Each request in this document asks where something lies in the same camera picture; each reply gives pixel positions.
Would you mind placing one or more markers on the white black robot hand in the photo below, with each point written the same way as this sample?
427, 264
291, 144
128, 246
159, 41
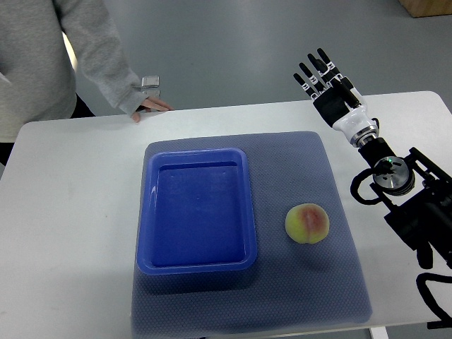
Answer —
340, 105

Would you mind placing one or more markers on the yellow red peach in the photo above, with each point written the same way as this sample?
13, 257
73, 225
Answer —
307, 223

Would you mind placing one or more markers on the grey sweatshirt sleeve forearm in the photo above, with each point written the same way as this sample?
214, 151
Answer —
97, 46

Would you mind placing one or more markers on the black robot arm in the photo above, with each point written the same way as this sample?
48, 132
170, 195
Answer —
415, 190

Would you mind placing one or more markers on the lower metal floor plate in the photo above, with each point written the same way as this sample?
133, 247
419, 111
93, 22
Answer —
151, 92

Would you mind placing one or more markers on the metal floor plate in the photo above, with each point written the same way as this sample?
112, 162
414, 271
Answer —
151, 92
150, 82

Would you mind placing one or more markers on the upper metal floor plate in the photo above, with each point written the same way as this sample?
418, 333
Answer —
150, 82

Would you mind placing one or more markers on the person's hand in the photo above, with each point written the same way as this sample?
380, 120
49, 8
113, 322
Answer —
149, 104

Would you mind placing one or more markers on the brown wooden box corner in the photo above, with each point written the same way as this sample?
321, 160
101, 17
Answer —
427, 8

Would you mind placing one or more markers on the blue plastic tray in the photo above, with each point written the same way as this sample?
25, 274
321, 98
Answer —
197, 214

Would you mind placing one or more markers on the blue-grey textured mat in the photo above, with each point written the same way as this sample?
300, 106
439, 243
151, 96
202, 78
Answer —
290, 285

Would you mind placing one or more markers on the white table leg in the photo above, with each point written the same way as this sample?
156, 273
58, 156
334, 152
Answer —
379, 332

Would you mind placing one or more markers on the person's grey sweatshirt torso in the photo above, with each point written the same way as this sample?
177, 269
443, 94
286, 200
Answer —
37, 78

